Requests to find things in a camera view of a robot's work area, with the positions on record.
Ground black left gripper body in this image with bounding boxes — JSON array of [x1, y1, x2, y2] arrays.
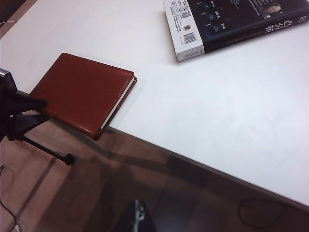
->
[[0, 68, 75, 166]]

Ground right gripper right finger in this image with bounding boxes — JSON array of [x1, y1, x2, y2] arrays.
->
[[140, 202, 157, 232]]

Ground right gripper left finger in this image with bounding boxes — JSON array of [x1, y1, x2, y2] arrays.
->
[[112, 199, 142, 232]]

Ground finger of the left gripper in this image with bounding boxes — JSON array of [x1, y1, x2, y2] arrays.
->
[[11, 91, 48, 114], [8, 112, 53, 141]]

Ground red leather-bound book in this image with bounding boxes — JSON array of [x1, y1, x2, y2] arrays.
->
[[30, 52, 138, 141]]

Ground black hardcover book white pages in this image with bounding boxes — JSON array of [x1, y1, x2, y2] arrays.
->
[[163, 0, 309, 62]]

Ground black looped floor cable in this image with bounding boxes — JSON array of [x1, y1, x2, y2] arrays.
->
[[238, 198, 292, 228]]

